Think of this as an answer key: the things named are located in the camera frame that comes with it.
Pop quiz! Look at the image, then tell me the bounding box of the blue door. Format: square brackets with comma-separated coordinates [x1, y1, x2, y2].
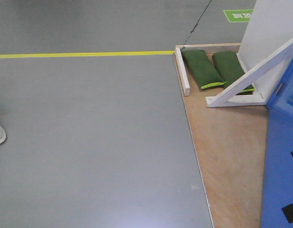
[261, 59, 293, 228]

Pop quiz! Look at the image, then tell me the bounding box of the left green sandbag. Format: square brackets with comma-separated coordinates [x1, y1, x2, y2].
[182, 49, 226, 89]

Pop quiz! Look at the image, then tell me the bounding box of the far white triangular brace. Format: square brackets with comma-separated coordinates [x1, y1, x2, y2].
[205, 33, 293, 108]

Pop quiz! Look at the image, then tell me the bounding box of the plywood base platform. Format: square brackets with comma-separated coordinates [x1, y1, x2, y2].
[173, 42, 271, 228]

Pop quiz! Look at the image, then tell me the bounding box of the green floor sign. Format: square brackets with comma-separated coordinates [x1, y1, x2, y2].
[223, 9, 253, 23]

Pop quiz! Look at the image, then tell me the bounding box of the far white edge rail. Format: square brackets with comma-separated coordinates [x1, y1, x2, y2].
[175, 46, 190, 96]

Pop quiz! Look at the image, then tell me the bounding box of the black floor cable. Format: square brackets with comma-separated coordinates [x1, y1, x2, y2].
[182, 0, 213, 49]

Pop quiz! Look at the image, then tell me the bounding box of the white door frame panel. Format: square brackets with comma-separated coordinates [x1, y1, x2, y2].
[236, 0, 293, 105]

